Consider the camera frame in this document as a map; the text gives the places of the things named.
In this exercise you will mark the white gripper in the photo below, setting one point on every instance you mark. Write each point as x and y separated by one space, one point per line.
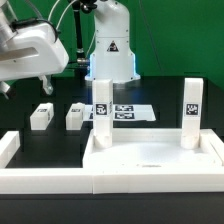
32 51

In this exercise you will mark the white desk tabletop panel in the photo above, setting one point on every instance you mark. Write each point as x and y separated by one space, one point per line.
153 148

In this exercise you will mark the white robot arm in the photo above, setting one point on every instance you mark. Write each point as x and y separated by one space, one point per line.
112 57

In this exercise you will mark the white U-shaped obstacle fence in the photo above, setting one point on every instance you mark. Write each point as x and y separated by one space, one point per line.
102 181

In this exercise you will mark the fiducial marker sheet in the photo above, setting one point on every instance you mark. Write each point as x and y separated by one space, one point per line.
121 112

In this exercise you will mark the black camera stand pole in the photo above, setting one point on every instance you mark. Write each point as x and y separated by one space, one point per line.
85 6

